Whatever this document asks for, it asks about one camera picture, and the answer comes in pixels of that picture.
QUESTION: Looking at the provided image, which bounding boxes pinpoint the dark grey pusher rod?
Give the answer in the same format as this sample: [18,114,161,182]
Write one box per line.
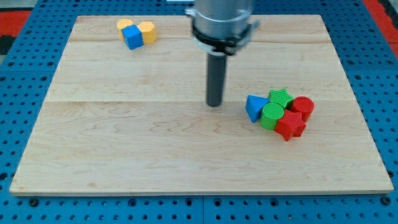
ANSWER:
[206,54,227,107]

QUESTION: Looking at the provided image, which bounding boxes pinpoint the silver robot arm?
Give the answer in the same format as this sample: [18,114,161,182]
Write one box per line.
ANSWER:
[185,0,259,107]

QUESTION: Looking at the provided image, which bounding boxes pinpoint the yellow hexagon block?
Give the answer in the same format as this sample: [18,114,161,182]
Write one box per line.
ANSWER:
[138,21,157,44]

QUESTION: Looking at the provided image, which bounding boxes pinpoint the yellow heart block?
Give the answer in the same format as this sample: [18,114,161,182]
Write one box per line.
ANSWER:
[116,19,134,40]

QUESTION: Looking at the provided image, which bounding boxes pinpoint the blue triangle block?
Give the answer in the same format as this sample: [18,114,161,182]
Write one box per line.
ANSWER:
[245,95,269,123]

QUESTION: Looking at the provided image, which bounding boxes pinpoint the green star block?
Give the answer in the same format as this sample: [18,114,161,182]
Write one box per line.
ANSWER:
[268,88,294,109]

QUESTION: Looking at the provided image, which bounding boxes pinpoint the green cylinder block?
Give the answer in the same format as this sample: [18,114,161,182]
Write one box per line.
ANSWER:
[260,103,284,130]

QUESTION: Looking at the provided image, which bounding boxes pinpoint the blue cube block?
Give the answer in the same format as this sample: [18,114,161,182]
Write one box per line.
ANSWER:
[121,25,144,50]

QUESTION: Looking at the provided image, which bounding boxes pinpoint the red cylinder block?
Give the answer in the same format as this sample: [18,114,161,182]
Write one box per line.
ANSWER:
[289,96,315,122]

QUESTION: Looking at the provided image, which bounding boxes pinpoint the red star block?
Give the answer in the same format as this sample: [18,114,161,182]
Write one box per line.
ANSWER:
[274,110,306,141]

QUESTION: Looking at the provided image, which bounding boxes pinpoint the light wooden board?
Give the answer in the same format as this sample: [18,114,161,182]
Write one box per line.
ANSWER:
[9,15,394,196]

